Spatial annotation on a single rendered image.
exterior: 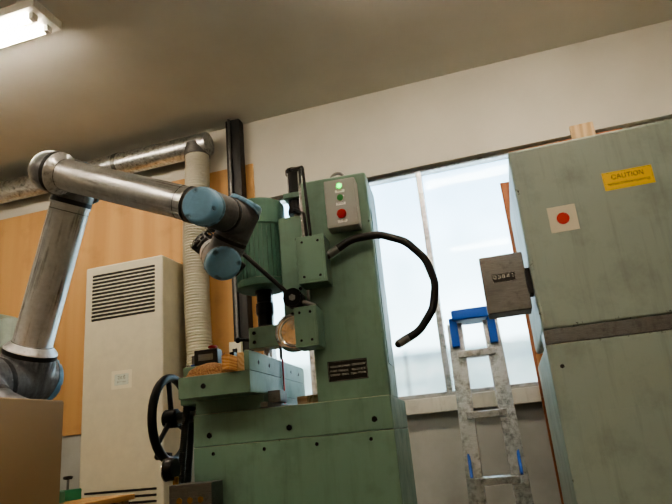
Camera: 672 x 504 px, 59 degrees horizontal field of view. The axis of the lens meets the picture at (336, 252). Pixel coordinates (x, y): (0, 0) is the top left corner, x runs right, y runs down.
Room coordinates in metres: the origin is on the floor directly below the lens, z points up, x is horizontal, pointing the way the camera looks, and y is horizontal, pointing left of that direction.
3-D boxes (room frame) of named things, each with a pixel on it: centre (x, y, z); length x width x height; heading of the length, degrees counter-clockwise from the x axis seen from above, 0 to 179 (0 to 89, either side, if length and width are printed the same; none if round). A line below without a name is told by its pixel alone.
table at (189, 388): (1.95, 0.36, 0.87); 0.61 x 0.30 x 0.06; 170
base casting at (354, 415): (1.92, 0.14, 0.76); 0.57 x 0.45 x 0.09; 80
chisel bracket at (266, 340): (1.94, 0.24, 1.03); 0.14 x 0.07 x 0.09; 80
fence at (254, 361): (1.92, 0.22, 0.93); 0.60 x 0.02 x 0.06; 170
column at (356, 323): (1.89, -0.03, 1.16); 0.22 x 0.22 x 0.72; 80
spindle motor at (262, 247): (1.94, 0.26, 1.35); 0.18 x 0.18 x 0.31
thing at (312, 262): (1.75, 0.07, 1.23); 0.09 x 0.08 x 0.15; 80
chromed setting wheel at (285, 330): (1.80, 0.15, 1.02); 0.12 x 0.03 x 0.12; 80
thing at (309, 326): (1.76, 0.10, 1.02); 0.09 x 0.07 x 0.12; 170
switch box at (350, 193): (1.75, -0.04, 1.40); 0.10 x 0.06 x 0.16; 80
